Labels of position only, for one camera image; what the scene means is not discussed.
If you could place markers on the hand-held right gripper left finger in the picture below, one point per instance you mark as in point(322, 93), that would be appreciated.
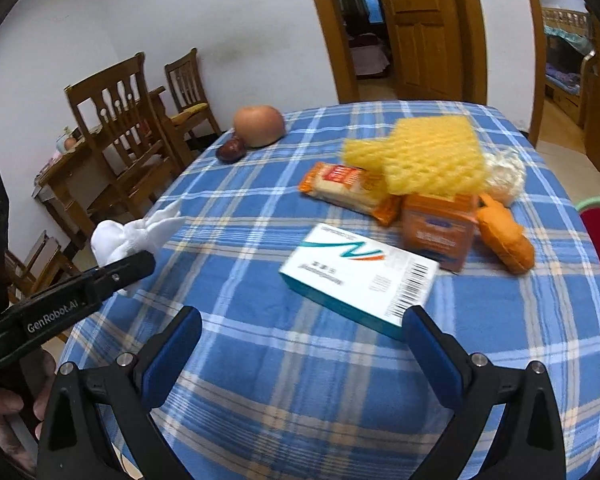
point(172, 355)

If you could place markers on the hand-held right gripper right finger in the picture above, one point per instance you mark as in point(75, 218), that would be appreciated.
point(432, 355)

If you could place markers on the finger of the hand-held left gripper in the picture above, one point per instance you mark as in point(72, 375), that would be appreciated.
point(80, 295)

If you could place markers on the white tissue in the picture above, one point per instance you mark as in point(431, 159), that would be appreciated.
point(125, 235)

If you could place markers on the white teal medicine box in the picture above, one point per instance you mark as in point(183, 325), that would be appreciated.
point(350, 270)

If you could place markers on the small orange carton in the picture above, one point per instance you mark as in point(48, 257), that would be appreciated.
point(435, 235)

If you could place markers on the orange snack packet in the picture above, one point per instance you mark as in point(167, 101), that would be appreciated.
point(340, 187)

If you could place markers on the white foam fruit net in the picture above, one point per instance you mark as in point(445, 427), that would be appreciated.
point(505, 175)

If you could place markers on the yellow foam fruit net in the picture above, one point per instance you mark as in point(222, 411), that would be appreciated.
point(420, 155)

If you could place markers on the person's left hand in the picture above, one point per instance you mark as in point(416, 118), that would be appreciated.
point(0, 412)

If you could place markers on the low wooden chair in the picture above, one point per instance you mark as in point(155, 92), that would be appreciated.
point(40, 260)

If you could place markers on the wooden side table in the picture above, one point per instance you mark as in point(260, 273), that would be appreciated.
point(65, 170)

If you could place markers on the blue plaid tablecloth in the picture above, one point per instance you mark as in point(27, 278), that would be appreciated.
point(280, 385)

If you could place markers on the small pale jar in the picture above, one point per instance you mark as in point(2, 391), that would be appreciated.
point(66, 141)

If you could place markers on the tall wooden chair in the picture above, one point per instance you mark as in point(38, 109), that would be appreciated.
point(115, 110)

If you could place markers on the dark red date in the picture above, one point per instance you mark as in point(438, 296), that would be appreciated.
point(230, 151)

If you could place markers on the wooden chair with yellow cushion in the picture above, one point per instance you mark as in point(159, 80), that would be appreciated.
point(187, 90)

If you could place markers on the large apple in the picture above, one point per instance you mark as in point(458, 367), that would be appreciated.
point(258, 125)

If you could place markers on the bed with pink cover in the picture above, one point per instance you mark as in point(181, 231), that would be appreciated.
point(370, 57)

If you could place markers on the wooden bunk bed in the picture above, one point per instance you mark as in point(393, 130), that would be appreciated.
point(565, 75)

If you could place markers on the panelled wooden door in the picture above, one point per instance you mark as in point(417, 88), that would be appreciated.
point(415, 25)

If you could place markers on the wide wooden door frame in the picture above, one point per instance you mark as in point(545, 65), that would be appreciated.
point(530, 35)

